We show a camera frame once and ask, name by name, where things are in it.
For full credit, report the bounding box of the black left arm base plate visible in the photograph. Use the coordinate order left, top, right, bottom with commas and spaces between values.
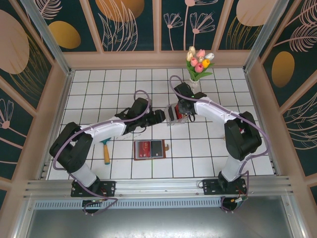
70, 180, 116, 198

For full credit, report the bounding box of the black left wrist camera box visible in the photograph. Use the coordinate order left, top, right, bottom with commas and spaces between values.
131, 98, 151, 117

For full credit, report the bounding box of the aluminium mounting rail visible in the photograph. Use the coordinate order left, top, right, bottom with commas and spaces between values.
23, 176, 293, 199

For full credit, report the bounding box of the aluminium frame post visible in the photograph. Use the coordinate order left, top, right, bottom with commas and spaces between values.
21, 0, 72, 75
244, 0, 289, 72

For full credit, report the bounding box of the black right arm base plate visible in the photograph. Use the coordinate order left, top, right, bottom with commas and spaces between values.
202, 178, 248, 196

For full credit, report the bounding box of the clear acrylic card box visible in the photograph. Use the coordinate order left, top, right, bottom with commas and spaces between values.
165, 104, 188, 127

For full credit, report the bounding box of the teal toy rake wooden handle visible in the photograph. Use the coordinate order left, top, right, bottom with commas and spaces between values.
99, 139, 111, 165

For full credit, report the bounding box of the grey metal sheet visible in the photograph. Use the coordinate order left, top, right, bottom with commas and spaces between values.
24, 208, 298, 238

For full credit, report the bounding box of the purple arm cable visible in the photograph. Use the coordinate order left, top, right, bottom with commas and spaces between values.
53, 89, 152, 216
169, 75, 271, 214

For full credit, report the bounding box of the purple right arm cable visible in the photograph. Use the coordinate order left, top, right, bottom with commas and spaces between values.
169, 75, 271, 214

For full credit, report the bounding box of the floral wall panel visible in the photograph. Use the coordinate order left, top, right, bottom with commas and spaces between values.
261, 0, 317, 107
0, 0, 55, 112
89, 0, 156, 53
217, 0, 290, 52
29, 0, 100, 53
160, 0, 228, 52

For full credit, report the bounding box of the red VIP card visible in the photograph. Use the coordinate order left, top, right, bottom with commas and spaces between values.
138, 141, 151, 158

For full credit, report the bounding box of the slotted grey cable duct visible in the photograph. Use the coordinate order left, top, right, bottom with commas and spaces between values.
33, 198, 285, 210

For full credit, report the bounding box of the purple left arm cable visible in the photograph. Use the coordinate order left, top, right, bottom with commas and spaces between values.
53, 89, 152, 216

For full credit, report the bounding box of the artificial tulip bouquet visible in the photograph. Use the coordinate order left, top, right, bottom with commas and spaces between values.
185, 46, 215, 82

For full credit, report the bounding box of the brown leather card holder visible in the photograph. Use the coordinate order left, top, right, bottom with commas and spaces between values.
133, 140, 172, 161

